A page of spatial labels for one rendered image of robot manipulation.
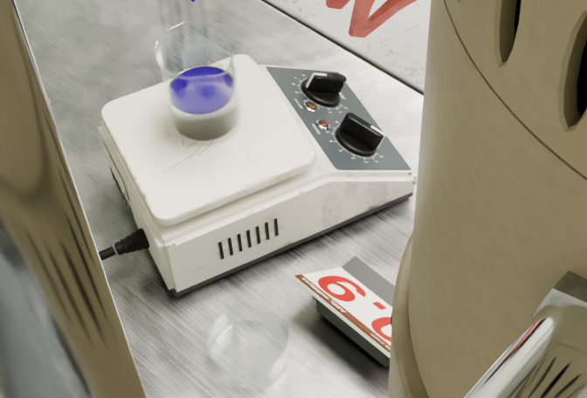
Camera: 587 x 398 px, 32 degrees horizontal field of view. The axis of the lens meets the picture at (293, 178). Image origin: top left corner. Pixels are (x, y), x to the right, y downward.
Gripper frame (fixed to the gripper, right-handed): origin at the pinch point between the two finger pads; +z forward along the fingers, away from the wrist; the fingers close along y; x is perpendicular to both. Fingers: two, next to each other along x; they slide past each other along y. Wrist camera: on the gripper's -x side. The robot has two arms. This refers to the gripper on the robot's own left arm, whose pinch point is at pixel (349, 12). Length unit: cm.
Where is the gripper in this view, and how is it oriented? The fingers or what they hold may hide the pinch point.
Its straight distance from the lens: 75.0
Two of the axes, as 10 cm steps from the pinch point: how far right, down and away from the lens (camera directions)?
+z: -4.2, 7.3, 5.4
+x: 7.9, 0.1, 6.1
